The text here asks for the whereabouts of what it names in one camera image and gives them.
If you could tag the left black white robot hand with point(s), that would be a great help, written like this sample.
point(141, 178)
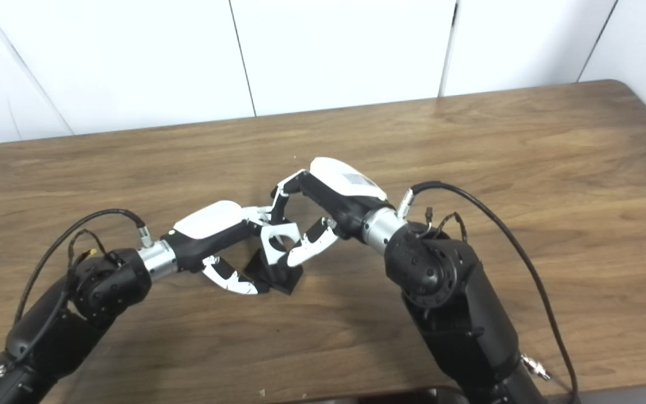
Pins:
point(211, 224)

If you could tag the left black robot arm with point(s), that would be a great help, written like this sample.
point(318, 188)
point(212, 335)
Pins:
point(98, 286)

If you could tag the black peg with square base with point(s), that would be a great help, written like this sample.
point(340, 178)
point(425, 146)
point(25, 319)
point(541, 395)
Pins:
point(275, 278)

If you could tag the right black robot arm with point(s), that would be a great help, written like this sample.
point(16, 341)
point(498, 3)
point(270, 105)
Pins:
point(452, 303)

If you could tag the white square piece with hole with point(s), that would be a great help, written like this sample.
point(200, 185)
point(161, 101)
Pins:
point(271, 255)

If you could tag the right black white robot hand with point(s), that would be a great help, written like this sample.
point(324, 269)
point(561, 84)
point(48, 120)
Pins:
point(345, 191)

